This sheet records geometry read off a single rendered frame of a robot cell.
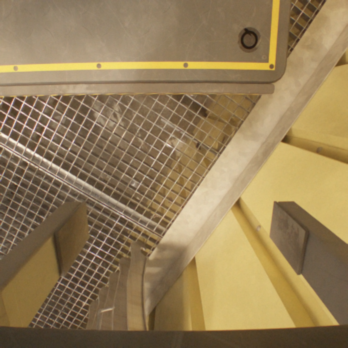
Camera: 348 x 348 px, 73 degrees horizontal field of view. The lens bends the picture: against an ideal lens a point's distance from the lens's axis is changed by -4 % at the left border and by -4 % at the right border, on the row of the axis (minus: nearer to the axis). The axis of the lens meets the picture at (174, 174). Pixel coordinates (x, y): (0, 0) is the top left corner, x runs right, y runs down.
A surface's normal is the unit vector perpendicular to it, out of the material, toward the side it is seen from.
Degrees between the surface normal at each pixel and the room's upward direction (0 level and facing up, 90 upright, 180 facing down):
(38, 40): 0
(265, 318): 90
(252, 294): 90
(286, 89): 0
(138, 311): 90
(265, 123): 0
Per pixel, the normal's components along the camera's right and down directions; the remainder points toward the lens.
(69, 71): 0.00, 0.26
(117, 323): 0.54, -0.81
